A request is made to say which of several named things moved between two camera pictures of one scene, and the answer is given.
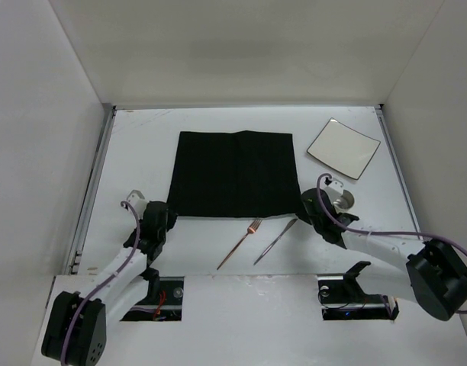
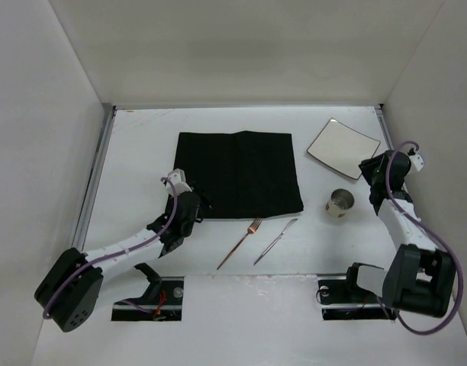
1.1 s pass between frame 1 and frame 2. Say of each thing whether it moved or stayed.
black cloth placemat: stayed
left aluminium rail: stayed
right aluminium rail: stayed
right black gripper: moved
